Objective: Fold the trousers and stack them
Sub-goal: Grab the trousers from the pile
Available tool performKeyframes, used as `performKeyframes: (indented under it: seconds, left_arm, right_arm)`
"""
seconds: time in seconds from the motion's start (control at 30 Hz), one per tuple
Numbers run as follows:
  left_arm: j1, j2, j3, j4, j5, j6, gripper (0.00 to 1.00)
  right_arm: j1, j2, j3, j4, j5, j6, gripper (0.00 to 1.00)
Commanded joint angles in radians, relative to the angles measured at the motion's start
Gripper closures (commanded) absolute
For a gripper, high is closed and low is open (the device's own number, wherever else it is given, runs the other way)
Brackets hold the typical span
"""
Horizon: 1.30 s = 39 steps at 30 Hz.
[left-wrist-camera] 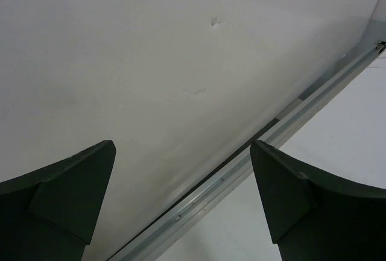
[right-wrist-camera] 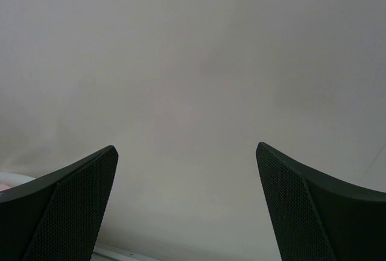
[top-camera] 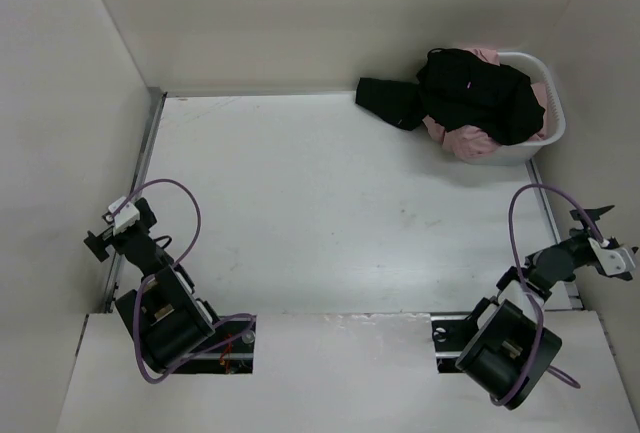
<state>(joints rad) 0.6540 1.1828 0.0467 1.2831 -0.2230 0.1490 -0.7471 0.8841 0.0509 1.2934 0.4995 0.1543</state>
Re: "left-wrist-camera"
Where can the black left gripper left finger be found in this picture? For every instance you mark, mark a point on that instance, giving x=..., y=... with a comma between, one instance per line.
x=51, y=213

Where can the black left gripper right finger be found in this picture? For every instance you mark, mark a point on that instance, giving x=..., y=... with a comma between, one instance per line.
x=315, y=215

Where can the aluminium table edge rail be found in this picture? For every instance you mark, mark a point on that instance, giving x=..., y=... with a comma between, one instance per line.
x=155, y=239

